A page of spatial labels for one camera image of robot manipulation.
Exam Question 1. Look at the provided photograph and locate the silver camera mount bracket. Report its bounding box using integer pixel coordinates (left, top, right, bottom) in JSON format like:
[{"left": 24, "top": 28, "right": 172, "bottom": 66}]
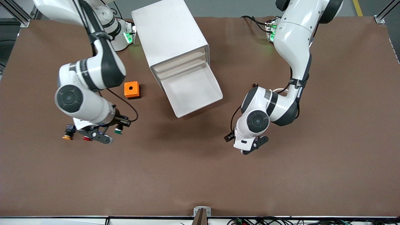
[{"left": 193, "top": 206, "right": 212, "bottom": 225}]

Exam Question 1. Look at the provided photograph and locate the white drawer cabinet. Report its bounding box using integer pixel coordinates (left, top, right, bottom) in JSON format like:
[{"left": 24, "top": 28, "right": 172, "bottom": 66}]
[{"left": 131, "top": 0, "right": 211, "bottom": 94}]

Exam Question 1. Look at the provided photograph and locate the orange box with hole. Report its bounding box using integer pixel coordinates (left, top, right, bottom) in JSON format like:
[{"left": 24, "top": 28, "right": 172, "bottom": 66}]
[{"left": 124, "top": 81, "right": 141, "bottom": 100}]

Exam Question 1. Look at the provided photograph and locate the yellow push button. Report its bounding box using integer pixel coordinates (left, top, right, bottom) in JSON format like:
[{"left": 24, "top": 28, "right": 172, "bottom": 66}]
[{"left": 62, "top": 124, "right": 77, "bottom": 141}]

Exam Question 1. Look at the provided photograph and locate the aluminium frame profile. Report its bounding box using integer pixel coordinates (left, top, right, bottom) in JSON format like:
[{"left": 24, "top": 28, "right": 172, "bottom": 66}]
[
  {"left": 0, "top": 0, "right": 43, "bottom": 27},
  {"left": 374, "top": 0, "right": 400, "bottom": 24}
]

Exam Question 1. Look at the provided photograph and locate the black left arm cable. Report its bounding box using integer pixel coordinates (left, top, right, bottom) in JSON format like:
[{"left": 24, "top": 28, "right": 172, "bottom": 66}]
[{"left": 231, "top": 106, "right": 245, "bottom": 133}]

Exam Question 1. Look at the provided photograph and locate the black cable at arm base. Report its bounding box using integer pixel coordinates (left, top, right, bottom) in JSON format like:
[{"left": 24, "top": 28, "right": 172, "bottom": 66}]
[{"left": 241, "top": 16, "right": 275, "bottom": 33}]

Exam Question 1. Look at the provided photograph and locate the white plastic drawer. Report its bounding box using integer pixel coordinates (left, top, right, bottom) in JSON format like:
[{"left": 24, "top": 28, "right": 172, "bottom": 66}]
[
  {"left": 156, "top": 55, "right": 207, "bottom": 80},
  {"left": 154, "top": 47, "right": 207, "bottom": 73},
  {"left": 162, "top": 61, "right": 223, "bottom": 118}
]

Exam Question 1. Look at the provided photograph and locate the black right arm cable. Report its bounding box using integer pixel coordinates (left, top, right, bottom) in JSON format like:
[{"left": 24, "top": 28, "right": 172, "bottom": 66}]
[{"left": 106, "top": 88, "right": 139, "bottom": 122}]

